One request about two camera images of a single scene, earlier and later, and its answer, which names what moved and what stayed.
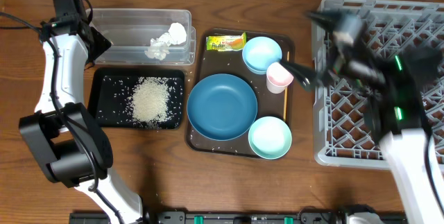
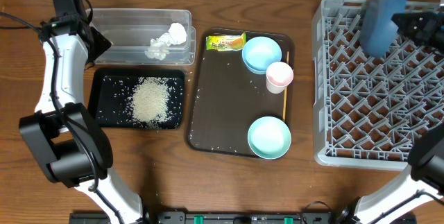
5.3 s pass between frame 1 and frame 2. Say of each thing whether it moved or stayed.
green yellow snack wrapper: stayed
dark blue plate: moved
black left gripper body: stayed
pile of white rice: stayed
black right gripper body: moved
